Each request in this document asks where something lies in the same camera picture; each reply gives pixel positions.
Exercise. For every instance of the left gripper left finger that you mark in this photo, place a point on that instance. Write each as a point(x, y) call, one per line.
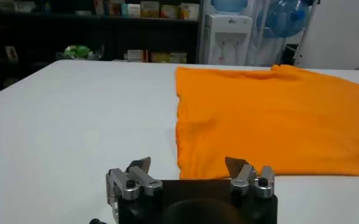
point(136, 182)

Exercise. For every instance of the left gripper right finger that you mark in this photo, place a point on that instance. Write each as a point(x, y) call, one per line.
point(249, 182)

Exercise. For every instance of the orange t-shirt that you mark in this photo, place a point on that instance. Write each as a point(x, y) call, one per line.
point(258, 121)

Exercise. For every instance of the white red medicine box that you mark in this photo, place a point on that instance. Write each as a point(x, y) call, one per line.
point(135, 55)

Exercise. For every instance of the yellow green medicine box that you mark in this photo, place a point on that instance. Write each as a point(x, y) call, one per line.
point(160, 57)

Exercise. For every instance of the white green medicine box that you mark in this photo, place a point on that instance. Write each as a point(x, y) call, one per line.
point(178, 58)

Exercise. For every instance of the green plastic bag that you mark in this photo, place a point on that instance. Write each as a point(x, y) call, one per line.
point(77, 51)

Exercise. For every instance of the white water dispenser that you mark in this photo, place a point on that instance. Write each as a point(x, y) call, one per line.
point(228, 39)

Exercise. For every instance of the black shelf unit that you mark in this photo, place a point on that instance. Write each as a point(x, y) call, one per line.
point(75, 33)

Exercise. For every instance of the white jug rack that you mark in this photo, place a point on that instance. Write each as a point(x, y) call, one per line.
point(306, 30)

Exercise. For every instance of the blue water jug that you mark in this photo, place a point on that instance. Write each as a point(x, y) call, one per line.
point(281, 19)
point(229, 4)

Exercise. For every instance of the white teal medicine box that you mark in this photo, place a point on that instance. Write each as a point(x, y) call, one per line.
point(131, 10)

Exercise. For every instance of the orange white medicine box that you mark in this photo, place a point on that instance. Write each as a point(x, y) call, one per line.
point(169, 11)

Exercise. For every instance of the orange blue medicine box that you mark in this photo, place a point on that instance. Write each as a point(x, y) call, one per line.
point(112, 8)

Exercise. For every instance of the white yellow medicine box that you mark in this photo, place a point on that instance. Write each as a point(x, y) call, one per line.
point(189, 11)

